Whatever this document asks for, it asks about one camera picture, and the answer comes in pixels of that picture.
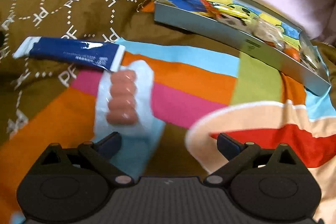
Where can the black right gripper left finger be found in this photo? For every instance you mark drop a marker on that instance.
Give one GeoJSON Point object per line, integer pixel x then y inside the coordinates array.
{"type": "Point", "coordinates": [97, 156]}

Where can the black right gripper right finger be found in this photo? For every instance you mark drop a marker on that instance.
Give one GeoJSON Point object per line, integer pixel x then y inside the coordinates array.
{"type": "Point", "coordinates": [239, 157]}

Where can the pink sausage packet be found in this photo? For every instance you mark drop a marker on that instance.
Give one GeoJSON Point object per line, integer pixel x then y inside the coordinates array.
{"type": "Point", "coordinates": [123, 104]}

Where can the blue white long packet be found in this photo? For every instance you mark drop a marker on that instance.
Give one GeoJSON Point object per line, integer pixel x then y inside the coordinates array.
{"type": "Point", "coordinates": [101, 55]}

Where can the dark dried meat snack packet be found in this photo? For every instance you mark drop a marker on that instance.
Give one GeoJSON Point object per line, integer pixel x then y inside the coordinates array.
{"type": "Point", "coordinates": [308, 59]}

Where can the orange white bread roll packet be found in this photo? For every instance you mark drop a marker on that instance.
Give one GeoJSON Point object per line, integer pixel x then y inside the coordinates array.
{"type": "Point", "coordinates": [268, 33]}

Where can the yellow green snack packet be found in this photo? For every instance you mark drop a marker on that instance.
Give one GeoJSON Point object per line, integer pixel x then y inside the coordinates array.
{"type": "Point", "coordinates": [231, 11]}

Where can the round cookie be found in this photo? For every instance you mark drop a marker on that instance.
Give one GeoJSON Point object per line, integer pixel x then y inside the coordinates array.
{"type": "Point", "coordinates": [245, 25]}

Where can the colourful striped brown duvet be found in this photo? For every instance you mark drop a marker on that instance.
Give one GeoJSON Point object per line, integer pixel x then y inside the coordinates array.
{"type": "Point", "coordinates": [200, 86]}

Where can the grey tray with cartoon picture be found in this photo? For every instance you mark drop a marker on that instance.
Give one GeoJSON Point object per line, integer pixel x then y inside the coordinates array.
{"type": "Point", "coordinates": [199, 16]}

